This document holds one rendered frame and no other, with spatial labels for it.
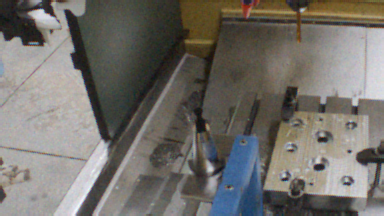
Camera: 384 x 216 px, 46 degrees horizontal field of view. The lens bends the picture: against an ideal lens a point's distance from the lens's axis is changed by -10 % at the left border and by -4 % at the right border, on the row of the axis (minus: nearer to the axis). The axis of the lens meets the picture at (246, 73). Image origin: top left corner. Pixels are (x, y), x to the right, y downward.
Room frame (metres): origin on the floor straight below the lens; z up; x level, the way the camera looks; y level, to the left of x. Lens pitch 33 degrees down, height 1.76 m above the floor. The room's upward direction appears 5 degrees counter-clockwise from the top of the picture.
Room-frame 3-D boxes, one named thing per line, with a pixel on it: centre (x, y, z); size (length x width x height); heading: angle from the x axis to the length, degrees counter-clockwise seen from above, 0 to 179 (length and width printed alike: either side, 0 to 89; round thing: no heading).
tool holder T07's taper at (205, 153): (0.58, 0.08, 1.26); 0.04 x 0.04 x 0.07
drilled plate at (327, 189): (0.84, -0.16, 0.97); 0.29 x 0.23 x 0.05; 166
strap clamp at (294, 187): (0.67, -0.08, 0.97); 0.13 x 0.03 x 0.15; 166
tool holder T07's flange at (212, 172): (0.58, 0.08, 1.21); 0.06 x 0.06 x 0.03
